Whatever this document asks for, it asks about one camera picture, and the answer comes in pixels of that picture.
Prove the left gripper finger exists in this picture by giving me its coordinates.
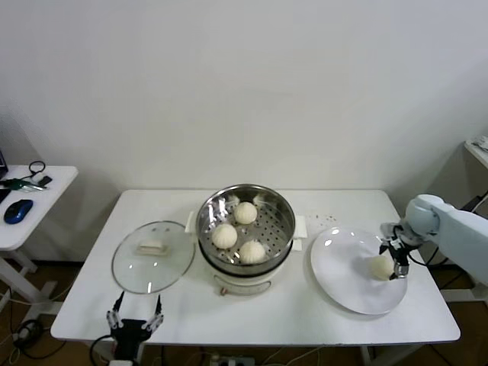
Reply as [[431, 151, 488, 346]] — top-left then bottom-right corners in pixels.
[[105, 291, 125, 329], [141, 294, 165, 332]]

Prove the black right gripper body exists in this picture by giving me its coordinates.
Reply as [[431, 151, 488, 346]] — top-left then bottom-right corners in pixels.
[[390, 236, 413, 265]]

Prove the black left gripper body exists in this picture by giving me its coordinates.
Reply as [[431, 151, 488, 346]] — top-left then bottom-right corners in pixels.
[[109, 319, 153, 361]]

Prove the white steamed baozi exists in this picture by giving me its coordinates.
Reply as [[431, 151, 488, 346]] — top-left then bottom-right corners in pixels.
[[239, 240, 267, 265], [211, 223, 239, 249], [233, 201, 258, 225], [370, 255, 396, 281]]

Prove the glass pot lid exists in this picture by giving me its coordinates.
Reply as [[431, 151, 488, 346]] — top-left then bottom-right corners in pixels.
[[111, 220, 196, 294]]

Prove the steel steamer basket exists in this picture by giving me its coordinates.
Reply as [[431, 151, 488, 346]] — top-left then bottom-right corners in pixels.
[[185, 185, 309, 276]]

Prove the white round plate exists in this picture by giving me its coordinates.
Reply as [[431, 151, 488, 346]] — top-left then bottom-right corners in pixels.
[[310, 226, 408, 316]]

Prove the white power strip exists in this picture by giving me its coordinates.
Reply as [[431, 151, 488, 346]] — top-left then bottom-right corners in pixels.
[[208, 354, 255, 366]]

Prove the blue computer mouse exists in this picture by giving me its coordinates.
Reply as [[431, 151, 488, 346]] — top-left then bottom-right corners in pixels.
[[3, 198, 34, 225]]

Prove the white side table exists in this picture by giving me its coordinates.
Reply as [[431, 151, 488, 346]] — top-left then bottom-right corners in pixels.
[[0, 164, 80, 302]]

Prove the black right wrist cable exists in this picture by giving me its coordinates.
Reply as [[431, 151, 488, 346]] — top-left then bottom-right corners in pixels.
[[407, 243, 439, 267]]

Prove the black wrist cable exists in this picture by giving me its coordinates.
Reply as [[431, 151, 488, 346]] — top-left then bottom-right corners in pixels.
[[407, 243, 439, 267], [90, 334, 117, 366]]

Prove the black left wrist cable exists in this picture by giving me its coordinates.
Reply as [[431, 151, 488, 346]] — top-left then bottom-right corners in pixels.
[[90, 334, 117, 366]]

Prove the black power adapter cable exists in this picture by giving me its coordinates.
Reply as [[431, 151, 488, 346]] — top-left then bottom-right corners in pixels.
[[459, 190, 488, 214]]

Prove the black coiled floor cable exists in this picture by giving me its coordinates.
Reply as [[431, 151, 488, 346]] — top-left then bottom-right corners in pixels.
[[13, 318, 53, 351]]

